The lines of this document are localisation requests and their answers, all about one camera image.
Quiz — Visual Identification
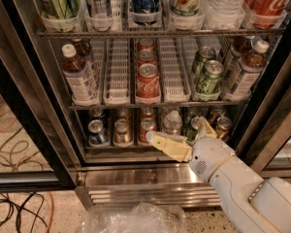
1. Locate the orange floor cable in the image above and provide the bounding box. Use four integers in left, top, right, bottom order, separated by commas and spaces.
44, 191, 55, 233

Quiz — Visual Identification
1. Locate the iced tea bottle right rear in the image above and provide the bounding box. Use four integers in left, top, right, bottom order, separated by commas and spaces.
222, 36, 256, 73

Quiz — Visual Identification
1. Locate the steel fridge base grille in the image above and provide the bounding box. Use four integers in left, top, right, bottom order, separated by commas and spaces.
76, 163, 220, 209

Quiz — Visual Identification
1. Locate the iced tea bottle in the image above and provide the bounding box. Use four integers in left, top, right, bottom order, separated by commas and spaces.
62, 44, 98, 105
72, 39, 98, 82
226, 40, 269, 95
222, 36, 256, 73

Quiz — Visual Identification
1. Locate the iced tea bottle left rear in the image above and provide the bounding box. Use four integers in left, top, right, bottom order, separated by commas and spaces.
72, 39, 98, 82

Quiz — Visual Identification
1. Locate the gold soda can rear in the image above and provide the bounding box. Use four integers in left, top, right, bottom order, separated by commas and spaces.
207, 105, 226, 124

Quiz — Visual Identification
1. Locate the gold soda can front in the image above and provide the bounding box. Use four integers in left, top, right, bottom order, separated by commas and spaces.
215, 116, 232, 141

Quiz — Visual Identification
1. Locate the black floor cable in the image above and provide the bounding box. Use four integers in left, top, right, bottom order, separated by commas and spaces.
0, 191, 49, 233

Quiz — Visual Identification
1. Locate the red coca-cola can middle front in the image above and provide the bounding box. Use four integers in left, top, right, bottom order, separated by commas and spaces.
137, 64, 159, 98

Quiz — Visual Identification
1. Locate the clear water bottle bottom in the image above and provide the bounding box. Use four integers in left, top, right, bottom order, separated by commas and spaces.
163, 111, 182, 135

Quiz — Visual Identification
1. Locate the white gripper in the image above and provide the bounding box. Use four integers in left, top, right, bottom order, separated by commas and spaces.
146, 116, 236, 182

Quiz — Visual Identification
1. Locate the red coke can bottom rear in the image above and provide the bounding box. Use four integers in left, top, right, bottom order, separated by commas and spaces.
140, 107, 156, 119

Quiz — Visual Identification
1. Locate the red coke can bottom front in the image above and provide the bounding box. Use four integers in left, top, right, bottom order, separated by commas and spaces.
139, 117, 156, 144

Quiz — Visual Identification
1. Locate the empty white tray right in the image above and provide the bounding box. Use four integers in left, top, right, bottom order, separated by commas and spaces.
158, 38, 191, 103

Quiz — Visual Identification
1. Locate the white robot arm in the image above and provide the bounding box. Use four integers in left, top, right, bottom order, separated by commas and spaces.
146, 118, 291, 233

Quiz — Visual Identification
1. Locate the green can middle front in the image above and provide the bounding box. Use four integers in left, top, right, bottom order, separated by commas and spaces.
196, 60, 224, 95

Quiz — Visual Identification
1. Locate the red coke can middle rear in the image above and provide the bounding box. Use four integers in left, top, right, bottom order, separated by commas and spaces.
137, 38, 156, 51

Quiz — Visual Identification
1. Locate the blue pepsi can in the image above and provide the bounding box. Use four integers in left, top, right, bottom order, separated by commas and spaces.
88, 119, 109, 147
89, 109, 107, 123

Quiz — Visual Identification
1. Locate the brown soda can rear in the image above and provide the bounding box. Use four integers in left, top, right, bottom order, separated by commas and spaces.
116, 108, 131, 121

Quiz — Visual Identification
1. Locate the glass fridge door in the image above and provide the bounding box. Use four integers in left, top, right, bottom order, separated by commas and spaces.
0, 39, 78, 192
248, 78, 291, 180

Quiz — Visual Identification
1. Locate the iced tea bottle right front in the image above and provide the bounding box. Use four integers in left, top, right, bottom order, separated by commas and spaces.
226, 40, 269, 95

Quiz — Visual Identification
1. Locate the clear plastic bin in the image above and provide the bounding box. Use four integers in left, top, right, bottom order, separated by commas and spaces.
81, 202, 187, 233

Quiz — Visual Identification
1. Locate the green soda can bottom front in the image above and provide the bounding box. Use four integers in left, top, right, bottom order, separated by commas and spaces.
186, 116, 199, 142

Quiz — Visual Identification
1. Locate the silver bottle top shelf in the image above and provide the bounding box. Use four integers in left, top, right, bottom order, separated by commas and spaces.
86, 0, 113, 18

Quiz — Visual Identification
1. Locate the blue pepsi can rear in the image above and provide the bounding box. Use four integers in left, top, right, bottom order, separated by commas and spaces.
89, 109, 107, 123

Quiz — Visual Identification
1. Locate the right glass fridge door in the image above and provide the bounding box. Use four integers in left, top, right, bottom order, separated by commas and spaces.
248, 78, 291, 180

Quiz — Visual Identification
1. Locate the blue pepsi can front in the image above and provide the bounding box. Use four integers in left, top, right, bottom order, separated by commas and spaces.
88, 119, 109, 147

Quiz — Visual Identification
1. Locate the green soda can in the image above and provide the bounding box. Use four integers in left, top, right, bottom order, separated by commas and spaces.
183, 107, 201, 124
186, 116, 199, 142

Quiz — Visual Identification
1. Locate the gold soda can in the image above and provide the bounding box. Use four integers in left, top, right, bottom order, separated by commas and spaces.
215, 116, 232, 141
207, 105, 226, 124

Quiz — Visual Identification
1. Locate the green soda can bottom rear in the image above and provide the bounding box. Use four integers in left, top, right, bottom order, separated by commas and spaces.
183, 107, 201, 124

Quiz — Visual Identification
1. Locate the red coke can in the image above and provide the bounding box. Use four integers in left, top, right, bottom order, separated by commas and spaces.
137, 38, 156, 51
137, 50, 157, 66
139, 117, 156, 144
140, 107, 156, 119

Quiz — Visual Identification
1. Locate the green can middle rear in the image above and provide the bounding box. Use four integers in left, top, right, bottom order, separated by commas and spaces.
191, 46, 216, 79

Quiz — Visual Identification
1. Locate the iced tea bottle left front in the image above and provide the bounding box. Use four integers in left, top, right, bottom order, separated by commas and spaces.
62, 44, 98, 105

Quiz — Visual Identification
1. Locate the left glass fridge door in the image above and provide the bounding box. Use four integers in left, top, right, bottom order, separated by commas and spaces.
0, 39, 78, 192

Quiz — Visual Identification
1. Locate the red coca-cola bottle top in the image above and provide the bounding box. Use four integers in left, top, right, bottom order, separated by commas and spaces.
245, 0, 289, 29

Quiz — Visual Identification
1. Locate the blue pepsi bottle top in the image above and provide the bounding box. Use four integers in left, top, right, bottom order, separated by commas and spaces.
130, 0, 160, 25

